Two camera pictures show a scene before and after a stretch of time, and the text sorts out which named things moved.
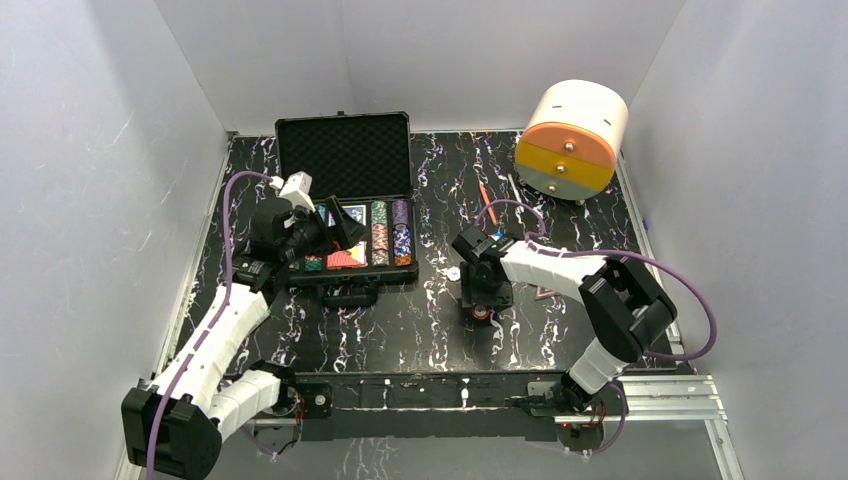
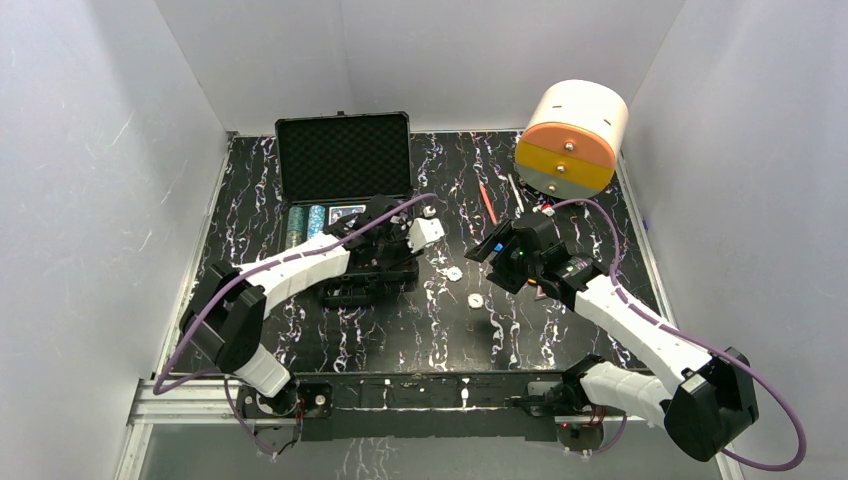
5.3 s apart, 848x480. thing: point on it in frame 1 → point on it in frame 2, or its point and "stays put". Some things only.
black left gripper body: [328, 225] → [382, 248]
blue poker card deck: [358, 212] stays put
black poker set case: [364, 160] stays put
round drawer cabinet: [569, 147] stays put
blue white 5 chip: [453, 273] stays put
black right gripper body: [476, 289] → [513, 268]
